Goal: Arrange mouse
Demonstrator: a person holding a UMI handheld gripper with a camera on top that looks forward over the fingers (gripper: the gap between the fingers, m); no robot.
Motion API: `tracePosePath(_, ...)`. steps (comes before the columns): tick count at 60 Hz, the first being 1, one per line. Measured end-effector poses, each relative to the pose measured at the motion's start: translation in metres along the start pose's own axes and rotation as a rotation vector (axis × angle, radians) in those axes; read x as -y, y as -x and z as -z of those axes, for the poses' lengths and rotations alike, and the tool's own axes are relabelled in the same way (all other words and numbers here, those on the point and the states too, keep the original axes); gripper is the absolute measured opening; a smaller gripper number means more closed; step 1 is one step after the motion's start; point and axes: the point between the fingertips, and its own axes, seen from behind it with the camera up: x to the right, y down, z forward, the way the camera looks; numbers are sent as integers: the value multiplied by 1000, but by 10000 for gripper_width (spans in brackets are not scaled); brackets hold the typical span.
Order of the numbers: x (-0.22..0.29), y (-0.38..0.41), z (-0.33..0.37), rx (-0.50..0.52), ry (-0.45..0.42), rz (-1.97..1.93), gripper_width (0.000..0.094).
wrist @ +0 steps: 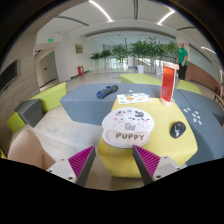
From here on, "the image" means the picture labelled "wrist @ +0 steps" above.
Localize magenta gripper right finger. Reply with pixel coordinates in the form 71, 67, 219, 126
131, 144, 188, 186

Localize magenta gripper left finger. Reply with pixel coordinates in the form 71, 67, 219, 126
46, 145, 97, 188

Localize white puppy mouse pad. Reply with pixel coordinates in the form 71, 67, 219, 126
102, 107, 154, 148

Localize black computer mouse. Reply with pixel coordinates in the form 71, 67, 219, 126
170, 121, 186, 138

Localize yellow-green table block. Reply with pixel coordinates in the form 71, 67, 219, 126
97, 98, 198, 178

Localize person's bare knee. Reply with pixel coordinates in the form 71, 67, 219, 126
8, 130, 55, 170

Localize large grey sofa block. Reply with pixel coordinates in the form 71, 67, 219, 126
59, 82, 192, 126

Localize small scattered sticker cards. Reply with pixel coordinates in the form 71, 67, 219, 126
183, 108, 202, 125

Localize illustrated paper sheet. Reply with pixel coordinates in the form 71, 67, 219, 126
117, 93, 151, 104

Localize green bench left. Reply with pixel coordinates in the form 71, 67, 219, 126
7, 82, 67, 132

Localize dark grey cube stool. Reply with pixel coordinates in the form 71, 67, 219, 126
15, 99, 43, 127

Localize rolled dark blue cloth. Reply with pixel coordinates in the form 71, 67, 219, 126
96, 85, 118, 99

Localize grey right sofa block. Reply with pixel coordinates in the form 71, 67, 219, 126
174, 90, 224, 166

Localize green sofa block rear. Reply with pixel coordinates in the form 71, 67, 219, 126
120, 73, 201, 94

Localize red fire extinguisher box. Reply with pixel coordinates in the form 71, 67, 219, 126
77, 66, 84, 76

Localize person in green shirt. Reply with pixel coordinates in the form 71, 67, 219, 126
176, 42, 188, 80

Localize potted green tree plant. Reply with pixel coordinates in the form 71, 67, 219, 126
129, 40, 153, 74

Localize wall mounted black tv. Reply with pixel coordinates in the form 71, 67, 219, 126
0, 60, 18, 93

